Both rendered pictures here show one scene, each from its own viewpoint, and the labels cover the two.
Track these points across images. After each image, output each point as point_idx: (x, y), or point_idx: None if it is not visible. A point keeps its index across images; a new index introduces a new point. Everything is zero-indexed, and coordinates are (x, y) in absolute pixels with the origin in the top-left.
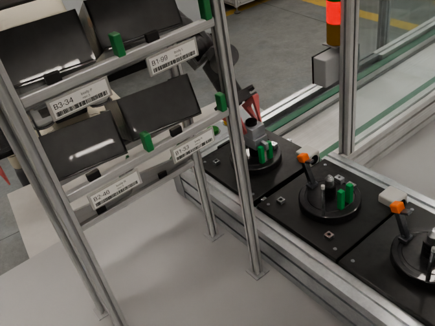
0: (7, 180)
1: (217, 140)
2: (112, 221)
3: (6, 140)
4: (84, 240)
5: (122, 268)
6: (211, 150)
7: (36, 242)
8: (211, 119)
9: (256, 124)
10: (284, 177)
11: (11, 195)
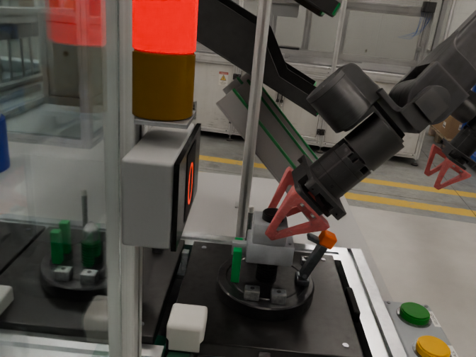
0: (426, 167)
1: (378, 306)
2: (348, 244)
3: (455, 137)
4: None
5: None
6: (353, 286)
7: (367, 212)
8: None
9: (263, 219)
10: (187, 279)
11: (470, 224)
